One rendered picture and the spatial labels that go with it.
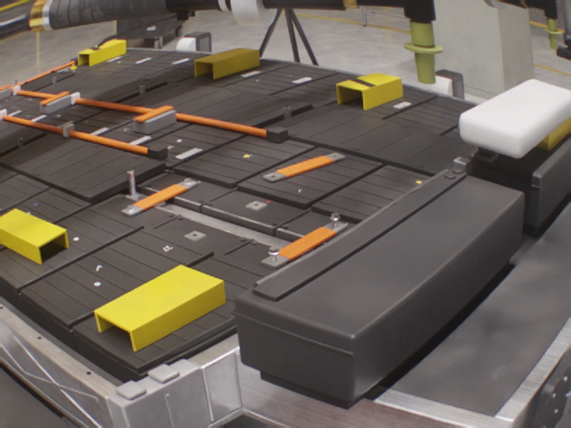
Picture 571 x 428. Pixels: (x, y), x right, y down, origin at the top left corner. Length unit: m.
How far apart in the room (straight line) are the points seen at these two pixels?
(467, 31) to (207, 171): 4.33
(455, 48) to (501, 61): 0.41
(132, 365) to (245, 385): 0.15
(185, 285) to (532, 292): 0.46
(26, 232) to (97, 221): 0.15
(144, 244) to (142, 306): 0.24
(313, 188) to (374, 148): 0.19
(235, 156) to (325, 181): 0.19
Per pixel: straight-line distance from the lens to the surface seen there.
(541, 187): 1.21
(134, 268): 1.17
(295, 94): 1.88
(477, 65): 5.70
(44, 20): 0.88
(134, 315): 0.99
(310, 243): 1.21
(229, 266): 1.16
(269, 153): 1.53
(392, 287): 0.88
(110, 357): 0.99
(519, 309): 1.06
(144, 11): 0.83
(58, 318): 1.07
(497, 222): 1.04
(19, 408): 1.11
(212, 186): 1.44
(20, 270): 1.21
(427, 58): 0.78
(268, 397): 1.00
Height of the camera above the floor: 1.52
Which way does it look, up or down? 23 degrees down
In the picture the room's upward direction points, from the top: 3 degrees counter-clockwise
